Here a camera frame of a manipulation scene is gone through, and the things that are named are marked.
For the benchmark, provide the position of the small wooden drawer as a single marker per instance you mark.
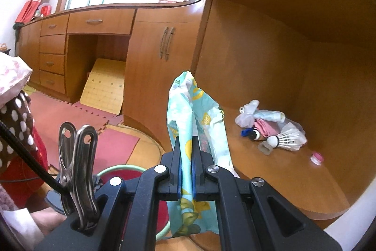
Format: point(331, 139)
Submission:
point(58, 26)
point(52, 63)
point(52, 82)
point(53, 44)

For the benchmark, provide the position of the purple foam puzzle mat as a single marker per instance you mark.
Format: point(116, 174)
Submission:
point(117, 145)
point(97, 112)

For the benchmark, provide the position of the light blue wet wipes pack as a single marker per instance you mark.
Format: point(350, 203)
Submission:
point(188, 109)

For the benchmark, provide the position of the clear plastic bag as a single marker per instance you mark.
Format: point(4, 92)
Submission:
point(245, 120)

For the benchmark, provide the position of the pink foam puzzle mat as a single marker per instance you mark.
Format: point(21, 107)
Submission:
point(58, 121)

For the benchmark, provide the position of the brown polka-dot cloth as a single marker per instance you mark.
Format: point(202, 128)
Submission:
point(17, 127)

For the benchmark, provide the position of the pink paper wrapper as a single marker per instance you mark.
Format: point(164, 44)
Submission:
point(264, 127)

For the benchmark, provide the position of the yellow grid board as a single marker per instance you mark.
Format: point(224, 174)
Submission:
point(102, 86)

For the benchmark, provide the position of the white face mask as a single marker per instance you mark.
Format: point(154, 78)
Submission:
point(264, 148)

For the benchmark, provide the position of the pink plastic cap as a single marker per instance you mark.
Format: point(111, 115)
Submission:
point(317, 157)

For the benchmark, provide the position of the rounded wooden shelf unit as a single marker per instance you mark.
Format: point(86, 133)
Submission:
point(293, 62)

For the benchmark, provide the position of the green red plastic basin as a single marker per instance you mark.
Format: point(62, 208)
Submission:
point(123, 167)

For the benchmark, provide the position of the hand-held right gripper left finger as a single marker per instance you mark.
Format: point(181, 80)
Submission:
point(178, 171)

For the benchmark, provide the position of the red patterned cloth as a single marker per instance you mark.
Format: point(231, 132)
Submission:
point(20, 180)

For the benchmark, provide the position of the light blue face mask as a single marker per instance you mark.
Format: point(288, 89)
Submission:
point(270, 115)

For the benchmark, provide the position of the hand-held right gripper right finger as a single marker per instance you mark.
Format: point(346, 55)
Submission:
point(194, 173)

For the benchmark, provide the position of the metal spring clip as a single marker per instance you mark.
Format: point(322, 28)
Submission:
point(85, 157)

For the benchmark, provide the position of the wide wooden drawer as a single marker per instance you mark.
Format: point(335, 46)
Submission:
point(111, 23)

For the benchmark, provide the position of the white tissue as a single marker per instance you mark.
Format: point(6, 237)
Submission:
point(289, 137)

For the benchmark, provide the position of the wooden dresser desk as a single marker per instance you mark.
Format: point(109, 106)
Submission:
point(147, 62)

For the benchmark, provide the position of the pink white pillow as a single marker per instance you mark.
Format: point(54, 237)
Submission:
point(11, 74)

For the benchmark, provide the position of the blue plastic clip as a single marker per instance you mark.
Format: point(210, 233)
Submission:
point(246, 132)

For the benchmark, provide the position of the red white box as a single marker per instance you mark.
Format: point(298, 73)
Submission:
point(45, 9)

